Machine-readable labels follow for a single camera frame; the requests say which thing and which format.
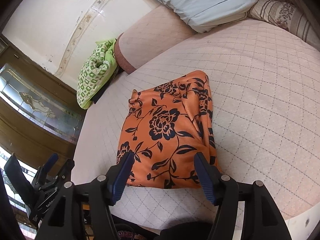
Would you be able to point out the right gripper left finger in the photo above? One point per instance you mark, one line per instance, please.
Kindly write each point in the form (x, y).
(104, 193)

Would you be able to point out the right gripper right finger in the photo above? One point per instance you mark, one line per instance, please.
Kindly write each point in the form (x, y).
(222, 191)

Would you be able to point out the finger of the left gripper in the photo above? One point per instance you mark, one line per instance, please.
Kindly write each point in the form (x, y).
(41, 174)

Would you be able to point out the orange black floral garment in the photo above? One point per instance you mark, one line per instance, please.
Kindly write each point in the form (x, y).
(165, 127)

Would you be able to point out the brown wooden glass cabinet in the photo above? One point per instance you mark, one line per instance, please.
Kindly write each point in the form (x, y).
(39, 117)

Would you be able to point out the pink quilted bed cover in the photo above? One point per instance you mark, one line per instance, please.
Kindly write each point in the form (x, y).
(265, 85)

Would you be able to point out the green patterned pillow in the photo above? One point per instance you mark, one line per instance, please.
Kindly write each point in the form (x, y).
(95, 72)

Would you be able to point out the striped floral pillow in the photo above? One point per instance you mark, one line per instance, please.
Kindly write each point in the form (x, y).
(291, 15)

